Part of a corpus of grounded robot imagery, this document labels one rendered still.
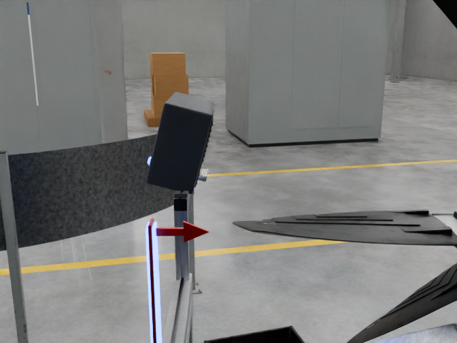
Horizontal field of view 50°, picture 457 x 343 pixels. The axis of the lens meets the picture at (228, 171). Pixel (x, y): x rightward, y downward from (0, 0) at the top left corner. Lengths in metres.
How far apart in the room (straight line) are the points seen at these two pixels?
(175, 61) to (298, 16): 2.60
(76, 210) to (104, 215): 0.14
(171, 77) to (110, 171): 6.31
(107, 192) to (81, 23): 4.29
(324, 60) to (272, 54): 0.74
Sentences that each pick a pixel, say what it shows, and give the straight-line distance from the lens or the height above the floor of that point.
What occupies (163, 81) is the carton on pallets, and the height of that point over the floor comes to 0.77.
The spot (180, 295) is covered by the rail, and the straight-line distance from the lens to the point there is 1.11.
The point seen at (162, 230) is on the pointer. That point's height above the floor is 1.18.
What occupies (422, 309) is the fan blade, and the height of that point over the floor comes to 1.03.
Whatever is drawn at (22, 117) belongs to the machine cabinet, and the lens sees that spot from 6.56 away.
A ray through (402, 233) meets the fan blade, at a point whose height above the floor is 1.19.
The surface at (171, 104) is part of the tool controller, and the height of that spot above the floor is 1.25.
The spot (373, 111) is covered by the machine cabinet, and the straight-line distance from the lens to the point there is 7.36.
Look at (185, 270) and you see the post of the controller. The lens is 1.14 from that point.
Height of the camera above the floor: 1.38
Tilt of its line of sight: 15 degrees down
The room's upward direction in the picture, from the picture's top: straight up
